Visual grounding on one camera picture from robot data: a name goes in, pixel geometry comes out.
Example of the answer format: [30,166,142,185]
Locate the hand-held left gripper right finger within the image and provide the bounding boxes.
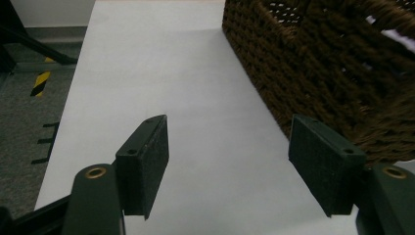
[288,114,415,235]

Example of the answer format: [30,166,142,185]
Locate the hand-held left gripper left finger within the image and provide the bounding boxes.
[62,114,170,235]

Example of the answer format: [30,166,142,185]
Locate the brown woven wicker basket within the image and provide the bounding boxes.
[221,0,415,166]

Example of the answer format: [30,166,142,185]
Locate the yellow black striped tape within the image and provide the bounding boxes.
[29,57,55,98]

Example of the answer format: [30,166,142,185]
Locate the black metal stand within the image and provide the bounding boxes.
[0,0,78,73]

